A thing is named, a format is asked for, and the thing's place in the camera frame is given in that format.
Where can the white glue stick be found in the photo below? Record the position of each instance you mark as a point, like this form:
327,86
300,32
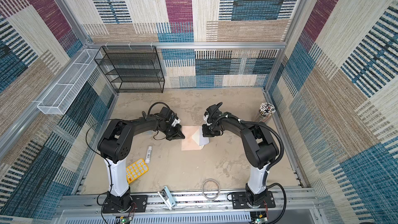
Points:
148,154

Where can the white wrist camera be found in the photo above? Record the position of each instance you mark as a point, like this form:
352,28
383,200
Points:
176,121
206,116

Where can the yellow calculator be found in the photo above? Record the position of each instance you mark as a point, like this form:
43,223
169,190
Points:
136,170

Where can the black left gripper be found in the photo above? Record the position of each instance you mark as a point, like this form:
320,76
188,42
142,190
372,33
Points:
176,136

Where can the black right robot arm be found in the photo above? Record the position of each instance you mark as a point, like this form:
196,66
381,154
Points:
262,145

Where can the white letter with green border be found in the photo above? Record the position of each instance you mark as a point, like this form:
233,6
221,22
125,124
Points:
203,140

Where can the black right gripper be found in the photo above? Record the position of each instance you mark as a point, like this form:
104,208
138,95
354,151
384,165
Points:
206,133

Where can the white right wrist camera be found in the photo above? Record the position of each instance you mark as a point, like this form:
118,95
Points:
206,116

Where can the cup of pencils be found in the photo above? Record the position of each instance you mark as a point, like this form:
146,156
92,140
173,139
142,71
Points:
265,112

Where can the white wire mesh basket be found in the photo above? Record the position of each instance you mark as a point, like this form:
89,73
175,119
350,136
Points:
61,96

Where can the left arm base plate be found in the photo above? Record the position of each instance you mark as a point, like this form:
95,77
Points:
125,204

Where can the black wire shelf rack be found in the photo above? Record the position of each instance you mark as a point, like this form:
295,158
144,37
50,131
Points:
131,69

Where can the light blue stapler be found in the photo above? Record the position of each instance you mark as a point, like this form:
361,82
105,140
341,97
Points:
167,198

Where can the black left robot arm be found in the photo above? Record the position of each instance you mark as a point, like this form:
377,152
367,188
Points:
115,145

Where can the pink envelope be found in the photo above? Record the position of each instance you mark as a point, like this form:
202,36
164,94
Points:
192,135

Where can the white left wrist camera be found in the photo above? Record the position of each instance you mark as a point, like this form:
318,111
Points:
176,121

